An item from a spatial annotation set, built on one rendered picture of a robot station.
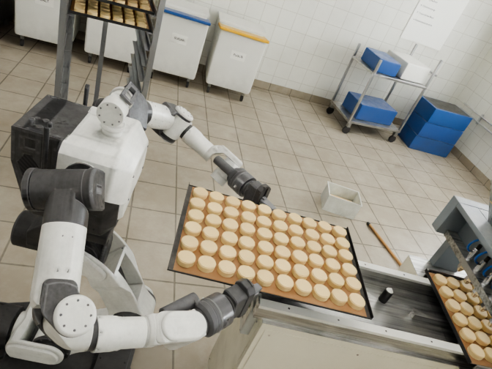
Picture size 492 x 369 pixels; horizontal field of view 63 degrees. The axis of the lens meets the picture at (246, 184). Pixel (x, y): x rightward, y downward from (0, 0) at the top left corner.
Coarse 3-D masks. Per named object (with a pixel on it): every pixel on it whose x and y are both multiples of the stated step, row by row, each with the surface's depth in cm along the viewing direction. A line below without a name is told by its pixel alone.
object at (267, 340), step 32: (384, 288) 154; (256, 320) 129; (384, 320) 141; (416, 320) 146; (224, 352) 161; (256, 352) 132; (288, 352) 131; (320, 352) 131; (352, 352) 131; (384, 352) 131
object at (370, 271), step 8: (360, 264) 151; (368, 264) 153; (368, 272) 153; (376, 272) 153; (384, 272) 152; (392, 272) 154; (400, 272) 155; (376, 280) 155; (384, 280) 155; (392, 280) 155; (400, 280) 155; (408, 280) 155; (416, 280) 155; (424, 280) 156; (408, 288) 157; (416, 288) 157; (424, 288) 157; (432, 288) 157; (432, 296) 159
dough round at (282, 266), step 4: (276, 260) 121; (280, 260) 121; (284, 260) 122; (276, 264) 119; (280, 264) 120; (284, 264) 120; (288, 264) 121; (276, 268) 119; (280, 268) 118; (284, 268) 119; (288, 268) 119; (280, 272) 118; (284, 272) 118
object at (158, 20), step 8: (160, 0) 204; (160, 8) 206; (160, 16) 209; (160, 24) 211; (152, 40) 215; (152, 48) 218; (152, 56) 220; (152, 64) 223; (144, 80) 227; (144, 88) 230; (144, 96) 233
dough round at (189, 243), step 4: (184, 236) 116; (188, 236) 116; (192, 236) 117; (184, 240) 115; (188, 240) 115; (192, 240) 116; (196, 240) 116; (180, 244) 115; (184, 244) 114; (188, 244) 114; (192, 244) 115; (196, 244) 115; (184, 248) 114; (188, 248) 114; (192, 248) 114; (196, 248) 116
